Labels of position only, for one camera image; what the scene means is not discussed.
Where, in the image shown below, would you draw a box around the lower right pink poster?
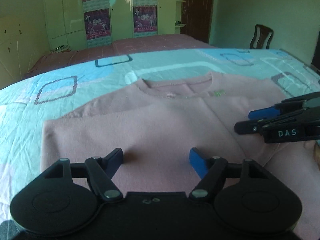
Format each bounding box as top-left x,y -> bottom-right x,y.
133,6 -> 157,34

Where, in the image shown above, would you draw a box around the cream bed headboard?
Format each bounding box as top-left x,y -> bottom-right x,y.
1,16 -> 49,88

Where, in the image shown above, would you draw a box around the dark brown wooden door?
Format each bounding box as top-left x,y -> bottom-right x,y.
181,0 -> 213,43

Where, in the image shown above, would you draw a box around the lower left pink poster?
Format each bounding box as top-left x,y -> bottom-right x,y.
84,9 -> 111,40

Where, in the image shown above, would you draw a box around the pink quilted bed cover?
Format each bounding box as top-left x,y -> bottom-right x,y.
22,34 -> 213,79

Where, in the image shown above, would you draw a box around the pale green wardrobe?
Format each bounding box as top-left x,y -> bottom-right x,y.
44,0 -> 176,50

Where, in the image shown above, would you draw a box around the pink sweatshirt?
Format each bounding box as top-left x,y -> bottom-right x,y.
41,72 -> 319,239

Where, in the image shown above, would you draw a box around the dark wooden chair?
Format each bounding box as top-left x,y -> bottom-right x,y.
249,24 -> 274,49

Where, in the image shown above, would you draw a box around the light blue patterned bedsheet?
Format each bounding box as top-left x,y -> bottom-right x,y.
1,49 -> 319,221

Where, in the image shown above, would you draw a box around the corner wall shelves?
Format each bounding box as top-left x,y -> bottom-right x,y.
175,0 -> 185,34

